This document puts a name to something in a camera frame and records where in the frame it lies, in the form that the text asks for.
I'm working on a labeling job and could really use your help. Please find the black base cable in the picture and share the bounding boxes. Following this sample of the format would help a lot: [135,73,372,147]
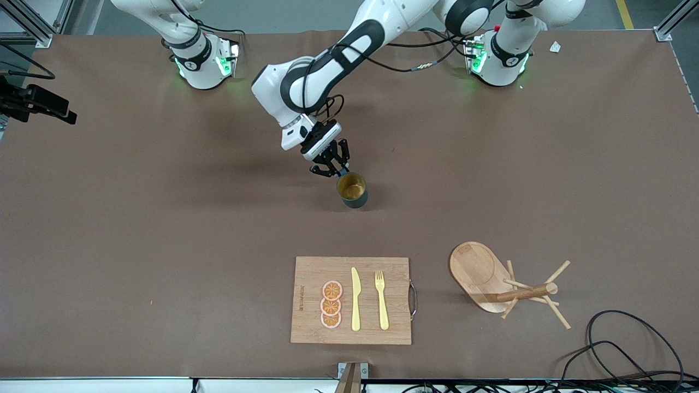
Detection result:
[194,21,245,38]
[418,27,470,58]

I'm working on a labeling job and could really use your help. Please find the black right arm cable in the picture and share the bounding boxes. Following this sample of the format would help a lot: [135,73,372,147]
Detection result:
[0,43,55,80]

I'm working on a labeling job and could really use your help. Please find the metal table edge bracket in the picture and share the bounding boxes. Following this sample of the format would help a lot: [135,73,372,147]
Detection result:
[334,362,369,393]

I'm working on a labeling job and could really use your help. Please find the dark green cup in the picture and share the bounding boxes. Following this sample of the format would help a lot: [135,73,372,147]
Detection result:
[336,171,369,210]

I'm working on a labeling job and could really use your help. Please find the black right base cable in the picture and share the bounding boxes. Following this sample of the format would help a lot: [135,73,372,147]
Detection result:
[194,21,245,38]

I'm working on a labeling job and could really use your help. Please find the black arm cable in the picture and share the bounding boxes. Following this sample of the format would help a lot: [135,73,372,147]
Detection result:
[0,43,55,80]
[306,27,476,118]

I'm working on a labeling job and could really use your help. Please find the black floor cable large loop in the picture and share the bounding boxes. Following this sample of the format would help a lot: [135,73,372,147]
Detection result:
[586,310,684,385]

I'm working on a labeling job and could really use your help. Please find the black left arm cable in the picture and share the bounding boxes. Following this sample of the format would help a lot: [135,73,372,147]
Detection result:
[306,27,476,118]

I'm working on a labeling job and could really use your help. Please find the black floor cable small loop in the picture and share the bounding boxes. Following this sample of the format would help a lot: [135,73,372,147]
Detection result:
[557,341,664,391]

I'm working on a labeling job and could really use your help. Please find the yellow plastic fork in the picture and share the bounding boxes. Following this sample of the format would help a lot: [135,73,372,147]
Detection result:
[375,270,390,331]

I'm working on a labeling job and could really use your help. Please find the yellow plastic knife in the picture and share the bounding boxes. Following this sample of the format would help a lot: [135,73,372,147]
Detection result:
[351,267,362,332]

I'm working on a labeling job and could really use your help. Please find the wooden mug rack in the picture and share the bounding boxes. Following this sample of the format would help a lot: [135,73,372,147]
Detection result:
[449,241,572,330]

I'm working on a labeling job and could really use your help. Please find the bamboo cutting board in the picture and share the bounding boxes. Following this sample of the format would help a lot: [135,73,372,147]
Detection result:
[290,256,418,346]

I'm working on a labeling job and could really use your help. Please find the black left base cable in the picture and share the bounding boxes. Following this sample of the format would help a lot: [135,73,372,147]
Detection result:
[418,27,470,58]

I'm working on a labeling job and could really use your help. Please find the aluminium frame profile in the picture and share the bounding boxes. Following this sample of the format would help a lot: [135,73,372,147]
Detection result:
[0,0,74,49]
[655,0,699,41]

